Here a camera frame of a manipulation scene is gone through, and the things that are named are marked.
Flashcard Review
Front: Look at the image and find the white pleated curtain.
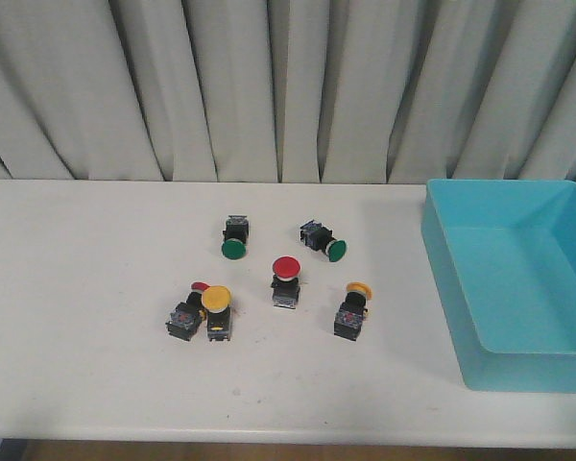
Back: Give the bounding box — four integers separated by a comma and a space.
0, 1, 576, 183

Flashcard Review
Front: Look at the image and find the right green push button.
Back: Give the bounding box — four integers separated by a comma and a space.
300, 220, 348, 262

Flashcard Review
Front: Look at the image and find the blue plastic box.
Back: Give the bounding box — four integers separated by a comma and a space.
421, 179, 576, 393

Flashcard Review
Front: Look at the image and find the red push button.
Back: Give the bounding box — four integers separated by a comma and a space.
271, 255, 300, 309
165, 281, 209, 342

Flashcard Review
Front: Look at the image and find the left green push button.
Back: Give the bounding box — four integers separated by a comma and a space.
221, 215, 250, 260

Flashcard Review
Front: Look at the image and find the green push button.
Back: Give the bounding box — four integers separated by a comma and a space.
221, 215, 250, 260
300, 220, 348, 262

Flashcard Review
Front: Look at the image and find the yellow push button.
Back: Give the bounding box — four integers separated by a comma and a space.
202, 285, 231, 341
333, 281, 372, 341

